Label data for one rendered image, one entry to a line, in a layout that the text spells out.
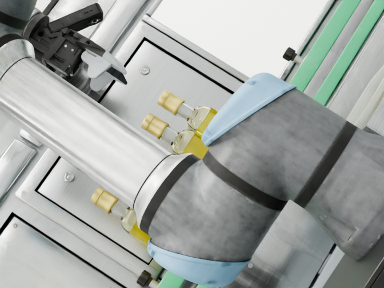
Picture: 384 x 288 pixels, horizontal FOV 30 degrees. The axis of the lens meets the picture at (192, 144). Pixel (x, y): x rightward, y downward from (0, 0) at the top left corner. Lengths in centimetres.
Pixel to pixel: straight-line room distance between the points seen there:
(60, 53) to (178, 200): 64
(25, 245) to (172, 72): 48
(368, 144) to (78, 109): 36
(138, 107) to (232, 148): 73
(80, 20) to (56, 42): 7
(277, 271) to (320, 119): 43
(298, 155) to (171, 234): 18
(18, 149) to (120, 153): 67
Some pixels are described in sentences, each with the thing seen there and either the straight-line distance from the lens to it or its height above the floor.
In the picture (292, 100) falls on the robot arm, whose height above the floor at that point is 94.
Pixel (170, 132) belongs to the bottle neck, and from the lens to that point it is 137.
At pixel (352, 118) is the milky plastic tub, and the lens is 131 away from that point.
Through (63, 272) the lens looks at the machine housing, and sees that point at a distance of 151.
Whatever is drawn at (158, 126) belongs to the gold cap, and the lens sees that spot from 137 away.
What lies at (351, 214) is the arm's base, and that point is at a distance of 81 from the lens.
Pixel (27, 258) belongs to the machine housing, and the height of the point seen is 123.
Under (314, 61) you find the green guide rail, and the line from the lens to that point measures 142.
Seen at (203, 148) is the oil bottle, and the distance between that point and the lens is 135.
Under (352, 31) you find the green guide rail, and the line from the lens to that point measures 147.
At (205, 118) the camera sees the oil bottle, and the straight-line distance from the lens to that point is 137.
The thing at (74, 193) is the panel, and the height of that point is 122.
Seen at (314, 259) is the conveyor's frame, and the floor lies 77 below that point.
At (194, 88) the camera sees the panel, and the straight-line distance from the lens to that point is 155.
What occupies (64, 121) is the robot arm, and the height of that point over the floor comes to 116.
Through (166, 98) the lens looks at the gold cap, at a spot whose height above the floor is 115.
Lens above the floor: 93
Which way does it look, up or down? 5 degrees up
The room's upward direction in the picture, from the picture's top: 58 degrees counter-clockwise
